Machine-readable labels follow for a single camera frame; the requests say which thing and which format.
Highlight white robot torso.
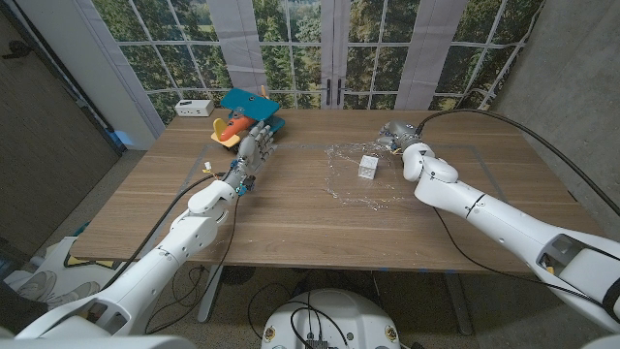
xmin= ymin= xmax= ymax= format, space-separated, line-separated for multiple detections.
xmin=261 ymin=289 xmax=402 ymax=349

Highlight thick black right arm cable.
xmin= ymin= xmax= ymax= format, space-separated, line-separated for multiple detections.
xmin=415 ymin=109 xmax=620 ymax=217

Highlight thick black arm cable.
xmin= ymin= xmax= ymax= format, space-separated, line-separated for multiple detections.
xmin=99 ymin=172 xmax=229 ymax=290
xmin=415 ymin=109 xmax=620 ymax=217

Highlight white table leg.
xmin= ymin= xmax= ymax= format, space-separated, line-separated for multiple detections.
xmin=197 ymin=265 xmax=224 ymax=325

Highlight white power box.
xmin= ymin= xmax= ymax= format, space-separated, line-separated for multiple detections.
xmin=173 ymin=99 xmax=215 ymax=118

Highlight printed window forest backdrop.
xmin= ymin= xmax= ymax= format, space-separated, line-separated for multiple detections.
xmin=91 ymin=0 xmax=546 ymax=126

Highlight grey table leg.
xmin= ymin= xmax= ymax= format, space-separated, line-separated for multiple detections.
xmin=444 ymin=270 xmax=475 ymax=336

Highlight teal and orange toy plane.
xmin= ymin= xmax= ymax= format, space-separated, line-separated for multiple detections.
xmin=210 ymin=87 xmax=287 ymax=151

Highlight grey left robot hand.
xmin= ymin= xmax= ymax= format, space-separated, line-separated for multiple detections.
xmin=225 ymin=120 xmax=278 ymax=195

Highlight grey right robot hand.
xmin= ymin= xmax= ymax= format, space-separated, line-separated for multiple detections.
xmin=379 ymin=119 xmax=422 ymax=154

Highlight small white cube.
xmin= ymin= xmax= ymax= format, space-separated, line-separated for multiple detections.
xmin=357 ymin=154 xmax=380 ymax=180

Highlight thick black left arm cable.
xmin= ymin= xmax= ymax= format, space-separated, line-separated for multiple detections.
xmin=99 ymin=172 xmax=229 ymax=290

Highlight black ribbed round object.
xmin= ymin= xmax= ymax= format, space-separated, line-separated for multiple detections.
xmin=220 ymin=265 xmax=257 ymax=286

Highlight grey sneaker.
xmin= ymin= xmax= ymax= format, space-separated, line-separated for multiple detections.
xmin=46 ymin=280 xmax=98 ymax=305
xmin=16 ymin=270 xmax=58 ymax=302

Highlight clear plastic wrap sheet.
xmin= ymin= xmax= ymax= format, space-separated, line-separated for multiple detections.
xmin=323 ymin=141 xmax=408 ymax=211

